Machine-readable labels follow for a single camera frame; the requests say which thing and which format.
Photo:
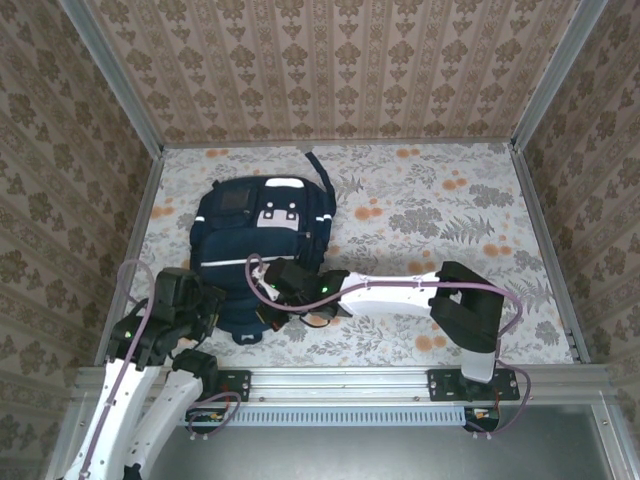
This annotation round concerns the navy blue backpack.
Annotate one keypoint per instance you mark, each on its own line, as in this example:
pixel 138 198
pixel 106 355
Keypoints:
pixel 235 250

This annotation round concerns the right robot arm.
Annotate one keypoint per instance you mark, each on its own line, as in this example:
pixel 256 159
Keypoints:
pixel 390 295

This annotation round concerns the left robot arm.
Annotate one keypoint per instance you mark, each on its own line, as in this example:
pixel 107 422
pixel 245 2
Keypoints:
pixel 125 410

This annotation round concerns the floral patterned table cover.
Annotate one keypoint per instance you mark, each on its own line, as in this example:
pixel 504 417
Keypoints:
pixel 390 340

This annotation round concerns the grey metal sheet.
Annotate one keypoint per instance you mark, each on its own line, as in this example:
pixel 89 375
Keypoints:
pixel 325 455

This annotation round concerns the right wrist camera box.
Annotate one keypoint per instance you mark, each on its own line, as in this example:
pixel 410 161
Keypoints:
pixel 292 277

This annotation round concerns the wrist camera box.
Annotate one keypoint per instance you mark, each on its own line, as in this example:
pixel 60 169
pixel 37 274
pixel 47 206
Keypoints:
pixel 177 287
pixel 292 277

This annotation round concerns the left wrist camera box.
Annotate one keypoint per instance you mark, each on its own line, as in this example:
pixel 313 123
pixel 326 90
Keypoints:
pixel 177 287

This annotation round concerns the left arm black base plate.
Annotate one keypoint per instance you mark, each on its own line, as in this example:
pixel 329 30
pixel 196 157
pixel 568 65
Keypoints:
pixel 239 385

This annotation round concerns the aluminium mounting rail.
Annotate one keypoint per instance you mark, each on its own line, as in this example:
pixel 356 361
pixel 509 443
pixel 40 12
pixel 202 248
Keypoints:
pixel 340 382

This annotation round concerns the black wiring connector bracket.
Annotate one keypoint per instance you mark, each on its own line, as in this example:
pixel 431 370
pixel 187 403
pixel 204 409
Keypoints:
pixel 482 414
pixel 200 425

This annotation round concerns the aluminium table side rail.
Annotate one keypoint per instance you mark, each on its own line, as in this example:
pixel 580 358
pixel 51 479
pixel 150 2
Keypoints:
pixel 151 180
pixel 549 250

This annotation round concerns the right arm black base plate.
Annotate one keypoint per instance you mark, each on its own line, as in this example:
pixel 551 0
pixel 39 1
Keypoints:
pixel 442 385

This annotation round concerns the aluminium table back rail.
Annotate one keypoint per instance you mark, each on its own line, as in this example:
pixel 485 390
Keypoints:
pixel 350 143

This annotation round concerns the aluminium frame corner post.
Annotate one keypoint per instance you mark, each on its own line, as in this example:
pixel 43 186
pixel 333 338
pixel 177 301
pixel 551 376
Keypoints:
pixel 560 70
pixel 110 70

